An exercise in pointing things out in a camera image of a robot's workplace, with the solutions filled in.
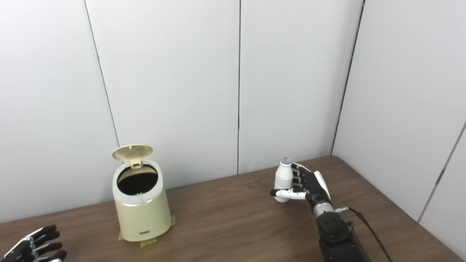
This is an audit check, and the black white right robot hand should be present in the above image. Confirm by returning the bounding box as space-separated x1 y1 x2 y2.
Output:
270 163 333 211

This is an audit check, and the small white plastic bottle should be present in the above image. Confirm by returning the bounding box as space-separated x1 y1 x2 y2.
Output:
274 157 295 203

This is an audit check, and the cream-colored bin lid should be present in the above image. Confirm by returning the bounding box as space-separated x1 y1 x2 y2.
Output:
112 144 154 168

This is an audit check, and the cream-colored round bin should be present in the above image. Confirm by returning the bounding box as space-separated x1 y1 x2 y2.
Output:
112 159 172 242

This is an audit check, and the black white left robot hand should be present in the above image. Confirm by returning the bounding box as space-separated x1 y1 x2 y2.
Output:
0 225 68 262

